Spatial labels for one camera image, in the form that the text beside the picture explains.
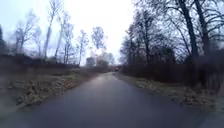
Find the row of bare trees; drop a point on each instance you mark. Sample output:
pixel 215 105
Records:
pixel 50 30

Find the dark hedge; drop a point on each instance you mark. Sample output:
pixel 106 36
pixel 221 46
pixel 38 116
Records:
pixel 160 71
pixel 20 61

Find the grey asphalt road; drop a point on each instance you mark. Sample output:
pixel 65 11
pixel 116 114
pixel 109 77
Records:
pixel 106 103

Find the wood of bare trees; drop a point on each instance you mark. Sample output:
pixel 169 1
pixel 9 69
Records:
pixel 190 30

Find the grass verge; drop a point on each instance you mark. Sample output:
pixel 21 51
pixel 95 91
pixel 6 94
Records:
pixel 180 91
pixel 36 88

